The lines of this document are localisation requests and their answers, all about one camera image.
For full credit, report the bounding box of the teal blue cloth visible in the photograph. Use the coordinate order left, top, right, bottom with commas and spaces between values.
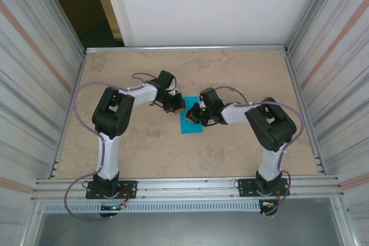
179, 96, 205, 135

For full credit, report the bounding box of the small circuit board green light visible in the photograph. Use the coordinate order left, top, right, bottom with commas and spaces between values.
99, 204, 126, 211

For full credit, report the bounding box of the translucent corrugated side panel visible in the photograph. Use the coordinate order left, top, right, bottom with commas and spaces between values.
288, 0, 369, 246
0, 0, 84, 246

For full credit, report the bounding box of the thin aluminium table edge rail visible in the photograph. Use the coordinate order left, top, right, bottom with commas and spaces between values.
84, 44, 290, 55

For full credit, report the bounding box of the wide aluminium mounting rail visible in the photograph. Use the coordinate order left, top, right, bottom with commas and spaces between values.
30, 174, 346, 202

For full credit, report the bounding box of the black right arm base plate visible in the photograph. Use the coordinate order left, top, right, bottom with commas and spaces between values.
238, 178, 289, 198

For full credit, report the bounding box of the grey slotted cable duct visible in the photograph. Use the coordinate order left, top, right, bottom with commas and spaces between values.
42, 200, 262, 214

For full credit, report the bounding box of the aluminium side rail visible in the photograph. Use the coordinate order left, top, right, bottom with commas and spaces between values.
47, 51, 88, 179
284, 50, 328, 175

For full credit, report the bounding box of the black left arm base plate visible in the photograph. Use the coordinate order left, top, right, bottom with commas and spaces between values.
85, 180, 138, 200

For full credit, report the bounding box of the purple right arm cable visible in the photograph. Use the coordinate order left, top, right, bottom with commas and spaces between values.
216, 86, 306, 217

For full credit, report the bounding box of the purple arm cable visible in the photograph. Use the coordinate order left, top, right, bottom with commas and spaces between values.
216, 86, 306, 217
63, 72, 158, 222

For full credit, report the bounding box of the tan wooden door frame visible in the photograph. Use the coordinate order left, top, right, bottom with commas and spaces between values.
88, 0, 125, 40

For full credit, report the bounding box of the aluminium upright post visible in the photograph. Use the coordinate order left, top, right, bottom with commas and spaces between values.
287, 0, 347, 52
16, 0, 86, 55

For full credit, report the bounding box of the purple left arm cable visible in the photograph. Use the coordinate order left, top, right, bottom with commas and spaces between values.
63, 72, 158, 222

